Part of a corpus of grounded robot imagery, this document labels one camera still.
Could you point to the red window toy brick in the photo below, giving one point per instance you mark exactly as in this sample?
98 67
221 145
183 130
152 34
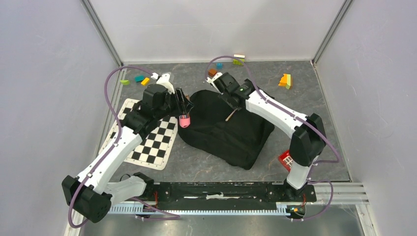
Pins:
286 160

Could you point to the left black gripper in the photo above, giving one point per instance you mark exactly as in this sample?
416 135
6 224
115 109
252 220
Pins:
186 104

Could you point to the teal block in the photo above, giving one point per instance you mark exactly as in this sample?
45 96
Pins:
139 78

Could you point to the brown orange cube block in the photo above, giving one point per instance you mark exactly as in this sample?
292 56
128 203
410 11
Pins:
212 72

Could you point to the green white block stack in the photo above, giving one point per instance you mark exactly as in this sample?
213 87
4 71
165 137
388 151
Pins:
238 59

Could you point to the yellow orange block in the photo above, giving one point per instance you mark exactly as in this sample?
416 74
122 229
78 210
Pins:
145 81

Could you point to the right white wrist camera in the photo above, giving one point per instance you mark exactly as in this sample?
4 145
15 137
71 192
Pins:
212 80

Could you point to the black white chessboard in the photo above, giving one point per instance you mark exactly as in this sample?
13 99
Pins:
154 151

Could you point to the black student backpack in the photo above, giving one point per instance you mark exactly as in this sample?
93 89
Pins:
238 141

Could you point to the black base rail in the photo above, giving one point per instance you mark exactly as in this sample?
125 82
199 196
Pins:
225 196

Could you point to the green half round block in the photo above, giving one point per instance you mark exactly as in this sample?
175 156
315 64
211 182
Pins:
125 82

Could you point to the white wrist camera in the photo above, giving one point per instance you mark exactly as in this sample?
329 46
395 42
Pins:
212 80
164 80

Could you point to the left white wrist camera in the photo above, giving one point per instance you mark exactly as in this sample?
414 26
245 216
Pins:
164 80

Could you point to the orange green block stack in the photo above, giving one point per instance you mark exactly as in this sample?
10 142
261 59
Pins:
286 81

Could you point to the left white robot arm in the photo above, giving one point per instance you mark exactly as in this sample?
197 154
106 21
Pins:
91 193

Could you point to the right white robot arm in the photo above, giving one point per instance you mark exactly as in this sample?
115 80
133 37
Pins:
306 132

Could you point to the pink capped marker tube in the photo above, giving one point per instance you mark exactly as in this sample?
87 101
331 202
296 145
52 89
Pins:
184 120

